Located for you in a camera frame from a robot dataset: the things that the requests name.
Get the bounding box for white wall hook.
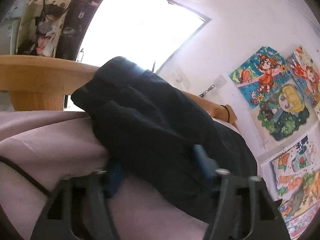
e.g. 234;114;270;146
215;75;228;87

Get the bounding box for cream tote bag with clothes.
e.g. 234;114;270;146
15;0;72;58

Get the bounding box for blond character wall poster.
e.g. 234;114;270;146
257;84;316;142

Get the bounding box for wooden bed frame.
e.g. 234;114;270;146
0;55;238;128

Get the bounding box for dark storage rack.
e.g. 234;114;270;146
56;0;118;62

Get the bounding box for black cable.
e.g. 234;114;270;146
0;156;51;196

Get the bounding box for pink bedsheet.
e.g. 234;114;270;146
0;110;240;240

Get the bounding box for black padded jacket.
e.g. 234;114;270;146
71;56;258;224

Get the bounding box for black hair tie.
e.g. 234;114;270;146
220;104;232;123

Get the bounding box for bright window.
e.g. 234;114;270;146
80;0;212;73

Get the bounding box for metal key clip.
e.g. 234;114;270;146
199;85;217;98

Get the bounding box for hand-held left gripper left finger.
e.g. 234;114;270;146
30;162;126;240

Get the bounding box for red-haired girl wall poster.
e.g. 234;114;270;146
229;46;294;109
286;45;320;108

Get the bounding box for orange slices wall poster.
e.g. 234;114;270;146
261;134;320;189

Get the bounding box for red patterned wall poster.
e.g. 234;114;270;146
282;205;320;240

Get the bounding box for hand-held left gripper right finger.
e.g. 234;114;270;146
194;147;292;240

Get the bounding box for grey whale wall poster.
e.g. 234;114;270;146
275;171;320;220

